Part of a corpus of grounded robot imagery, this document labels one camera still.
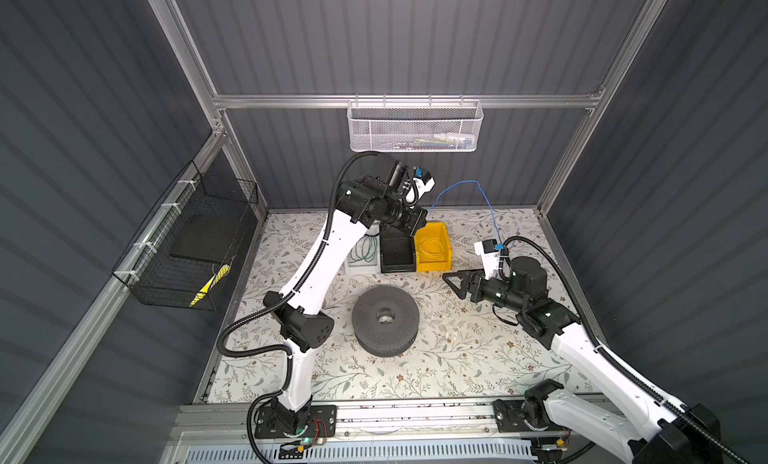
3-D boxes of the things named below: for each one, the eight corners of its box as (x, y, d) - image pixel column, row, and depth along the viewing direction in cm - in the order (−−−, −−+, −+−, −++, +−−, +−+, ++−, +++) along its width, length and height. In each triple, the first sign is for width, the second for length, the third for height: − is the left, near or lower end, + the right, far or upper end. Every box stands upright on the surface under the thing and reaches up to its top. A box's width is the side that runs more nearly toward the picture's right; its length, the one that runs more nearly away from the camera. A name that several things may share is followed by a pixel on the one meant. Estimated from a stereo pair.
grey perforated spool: (352, 357, 86) (349, 349, 80) (357, 296, 98) (355, 285, 93) (419, 357, 85) (421, 348, 80) (415, 296, 98) (417, 285, 93)
